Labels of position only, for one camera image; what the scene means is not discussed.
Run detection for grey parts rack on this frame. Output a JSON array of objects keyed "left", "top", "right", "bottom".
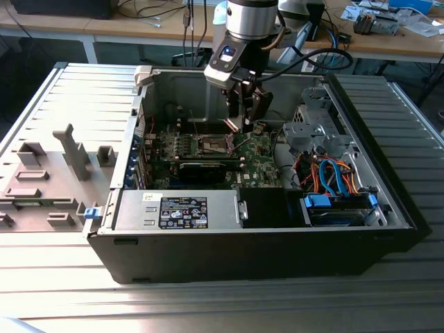
[{"left": 0, "top": 123, "right": 121, "bottom": 234}]

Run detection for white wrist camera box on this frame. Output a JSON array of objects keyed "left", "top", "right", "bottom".
[{"left": 203, "top": 44, "right": 248, "bottom": 92}]

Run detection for blue expansion card retainer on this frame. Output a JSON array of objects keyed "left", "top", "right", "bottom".
[{"left": 125, "top": 133, "right": 140, "bottom": 187}]

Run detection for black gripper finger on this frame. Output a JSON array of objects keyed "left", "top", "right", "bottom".
[
  {"left": 227, "top": 83, "right": 246, "bottom": 123},
  {"left": 244, "top": 84, "right": 274, "bottom": 127}
]

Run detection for green motherboard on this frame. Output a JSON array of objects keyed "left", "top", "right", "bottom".
[{"left": 142, "top": 119, "right": 284, "bottom": 191}]

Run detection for white paper sheets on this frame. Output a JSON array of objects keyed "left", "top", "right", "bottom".
[{"left": 398, "top": 10, "right": 444, "bottom": 39}]

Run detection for silver metal device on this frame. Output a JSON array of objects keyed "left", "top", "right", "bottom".
[{"left": 374, "top": 12, "right": 400, "bottom": 35}]

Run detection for silver metal drive cage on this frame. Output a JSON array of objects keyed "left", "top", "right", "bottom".
[{"left": 281, "top": 86, "right": 360, "bottom": 159}]

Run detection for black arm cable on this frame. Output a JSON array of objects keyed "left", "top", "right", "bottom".
[{"left": 257, "top": 49, "right": 355, "bottom": 83}]

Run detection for pale grey slanted panel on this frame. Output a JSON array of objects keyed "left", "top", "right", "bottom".
[{"left": 277, "top": 20, "right": 309, "bottom": 65}]

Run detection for metal socket cover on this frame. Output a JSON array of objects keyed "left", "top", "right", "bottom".
[{"left": 225, "top": 130, "right": 248, "bottom": 150}]

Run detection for black CPU cooler heatsink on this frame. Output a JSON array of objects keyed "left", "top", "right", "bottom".
[{"left": 352, "top": 9, "right": 378, "bottom": 35}]

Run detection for grey case latch handle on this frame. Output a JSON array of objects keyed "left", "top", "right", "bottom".
[{"left": 133, "top": 65, "right": 154, "bottom": 87}]

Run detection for silver power supply unit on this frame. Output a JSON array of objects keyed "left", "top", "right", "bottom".
[{"left": 111, "top": 189, "right": 244, "bottom": 232}]

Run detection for black device case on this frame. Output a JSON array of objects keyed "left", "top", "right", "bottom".
[{"left": 9, "top": 0, "right": 114, "bottom": 21}]

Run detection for blue flat data cable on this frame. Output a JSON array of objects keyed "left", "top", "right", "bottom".
[{"left": 318, "top": 157, "right": 346, "bottom": 198}]

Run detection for blue box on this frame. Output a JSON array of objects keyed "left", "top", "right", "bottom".
[{"left": 387, "top": 0, "right": 434, "bottom": 15}]

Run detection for CPU socket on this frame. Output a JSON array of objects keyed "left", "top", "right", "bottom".
[{"left": 195, "top": 133, "right": 238, "bottom": 157}]

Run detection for black PC case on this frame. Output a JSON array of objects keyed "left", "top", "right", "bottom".
[{"left": 82, "top": 64, "right": 434, "bottom": 286}]

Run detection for orange wire bundle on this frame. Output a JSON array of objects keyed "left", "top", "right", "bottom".
[{"left": 297, "top": 155, "right": 364, "bottom": 196}]

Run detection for hard disk in blue carrier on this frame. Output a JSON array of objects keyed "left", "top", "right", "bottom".
[{"left": 300, "top": 192, "right": 379, "bottom": 229}]

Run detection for black upright box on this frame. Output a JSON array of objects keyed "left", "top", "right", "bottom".
[{"left": 306, "top": 0, "right": 327, "bottom": 42}]

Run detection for silver CPU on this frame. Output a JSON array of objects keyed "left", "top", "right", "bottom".
[{"left": 223, "top": 117, "right": 241, "bottom": 135}]

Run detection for black expansion card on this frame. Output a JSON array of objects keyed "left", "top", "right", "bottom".
[{"left": 178, "top": 160, "right": 227, "bottom": 185}]

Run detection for light wooden desk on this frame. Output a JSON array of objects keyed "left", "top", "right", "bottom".
[
  {"left": 301, "top": 0, "right": 444, "bottom": 108},
  {"left": 0, "top": 0, "right": 214, "bottom": 65}
]

